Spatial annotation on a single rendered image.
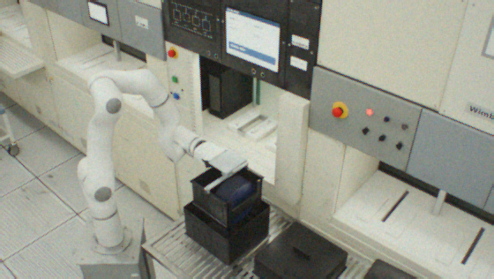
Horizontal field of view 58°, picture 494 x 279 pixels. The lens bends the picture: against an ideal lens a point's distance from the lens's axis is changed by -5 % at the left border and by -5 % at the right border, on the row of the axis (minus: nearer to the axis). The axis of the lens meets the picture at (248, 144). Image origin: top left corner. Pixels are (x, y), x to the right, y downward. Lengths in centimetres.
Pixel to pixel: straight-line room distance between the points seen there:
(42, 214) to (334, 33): 258
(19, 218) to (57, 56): 121
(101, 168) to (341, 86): 96
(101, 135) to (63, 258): 159
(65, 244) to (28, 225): 36
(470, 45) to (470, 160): 39
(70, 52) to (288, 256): 241
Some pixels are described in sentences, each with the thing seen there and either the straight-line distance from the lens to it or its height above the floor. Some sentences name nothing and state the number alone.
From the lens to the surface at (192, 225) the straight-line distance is 209.
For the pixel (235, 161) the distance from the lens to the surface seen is 188.
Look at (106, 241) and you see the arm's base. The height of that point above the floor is 81.
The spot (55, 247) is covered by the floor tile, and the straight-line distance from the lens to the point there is 336.
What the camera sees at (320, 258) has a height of 86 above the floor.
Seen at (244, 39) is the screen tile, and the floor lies 156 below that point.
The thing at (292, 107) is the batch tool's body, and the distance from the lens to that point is 188.
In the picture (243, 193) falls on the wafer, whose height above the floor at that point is 105.
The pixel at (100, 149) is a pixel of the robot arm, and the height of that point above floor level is 130.
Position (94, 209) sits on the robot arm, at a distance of 204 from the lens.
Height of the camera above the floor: 237
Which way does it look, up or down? 37 degrees down
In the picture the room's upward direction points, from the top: 1 degrees clockwise
